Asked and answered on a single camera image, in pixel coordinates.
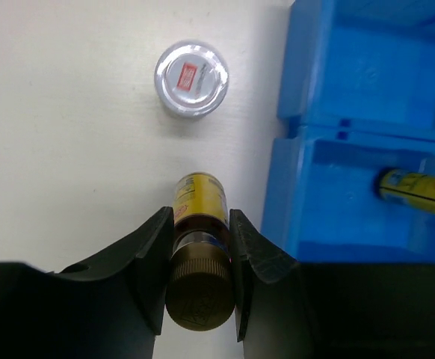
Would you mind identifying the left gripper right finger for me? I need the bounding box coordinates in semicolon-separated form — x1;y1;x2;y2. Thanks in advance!
229;209;435;358

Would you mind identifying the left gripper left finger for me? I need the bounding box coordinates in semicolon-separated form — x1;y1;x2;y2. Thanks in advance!
0;207;173;358

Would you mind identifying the small yellow-label bottle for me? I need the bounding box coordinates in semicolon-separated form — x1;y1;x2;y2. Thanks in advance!
374;168;435;215
165;172;235;331

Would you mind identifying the blue three-compartment plastic bin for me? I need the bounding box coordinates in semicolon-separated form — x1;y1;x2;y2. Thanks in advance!
261;1;435;263

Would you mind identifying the left white-lid spice jar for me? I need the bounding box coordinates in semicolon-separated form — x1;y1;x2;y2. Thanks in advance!
154;40;229;119

